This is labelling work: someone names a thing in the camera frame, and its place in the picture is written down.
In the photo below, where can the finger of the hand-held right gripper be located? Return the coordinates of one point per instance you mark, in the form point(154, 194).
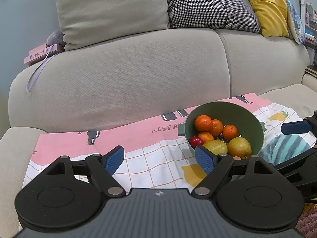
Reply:
point(297, 127)
point(304, 158)

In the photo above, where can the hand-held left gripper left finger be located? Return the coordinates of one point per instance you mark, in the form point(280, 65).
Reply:
point(114, 160)

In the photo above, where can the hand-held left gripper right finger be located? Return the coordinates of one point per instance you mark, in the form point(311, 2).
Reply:
point(205, 160)

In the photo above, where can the yellow-green pear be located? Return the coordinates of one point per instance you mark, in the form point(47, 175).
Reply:
point(215, 146)
point(239, 147)

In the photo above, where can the red cherry tomato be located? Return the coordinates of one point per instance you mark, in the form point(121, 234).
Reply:
point(195, 141)

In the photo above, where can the orange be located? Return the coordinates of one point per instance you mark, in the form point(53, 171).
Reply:
point(203, 123)
point(229, 132)
point(206, 136)
point(216, 127)

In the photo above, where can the green colander bowl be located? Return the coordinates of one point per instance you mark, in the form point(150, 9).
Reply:
point(223, 111)

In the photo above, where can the teal striped cloth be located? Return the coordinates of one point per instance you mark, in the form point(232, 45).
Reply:
point(279, 148)

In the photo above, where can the pink checked printed cloth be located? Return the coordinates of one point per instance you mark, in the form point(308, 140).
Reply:
point(148, 138)

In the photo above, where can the stack of books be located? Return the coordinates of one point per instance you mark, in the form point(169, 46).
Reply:
point(311, 70)

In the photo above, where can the pink fluffy rug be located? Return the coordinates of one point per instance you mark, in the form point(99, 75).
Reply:
point(308, 220)

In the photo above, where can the beige sofa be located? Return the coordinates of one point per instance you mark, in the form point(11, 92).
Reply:
point(123, 84)

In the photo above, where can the blue patterned cushion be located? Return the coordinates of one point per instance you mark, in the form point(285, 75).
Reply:
point(295, 22)

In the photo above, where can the cluttered shelf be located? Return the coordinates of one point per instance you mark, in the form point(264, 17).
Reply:
point(310, 17)

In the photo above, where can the lilac ribbon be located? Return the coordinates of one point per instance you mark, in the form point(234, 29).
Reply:
point(34, 79)

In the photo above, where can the yellow cushion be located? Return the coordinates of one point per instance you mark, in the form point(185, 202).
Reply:
point(270, 5)

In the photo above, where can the pink box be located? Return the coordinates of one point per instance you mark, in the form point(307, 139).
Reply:
point(40, 53)

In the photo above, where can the grey plush toy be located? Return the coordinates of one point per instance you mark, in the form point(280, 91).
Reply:
point(55, 38)

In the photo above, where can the beige cushion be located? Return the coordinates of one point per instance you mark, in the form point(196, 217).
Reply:
point(111, 12)

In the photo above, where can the houndstooth cushion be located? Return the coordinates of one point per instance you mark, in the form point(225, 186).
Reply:
point(210, 7)

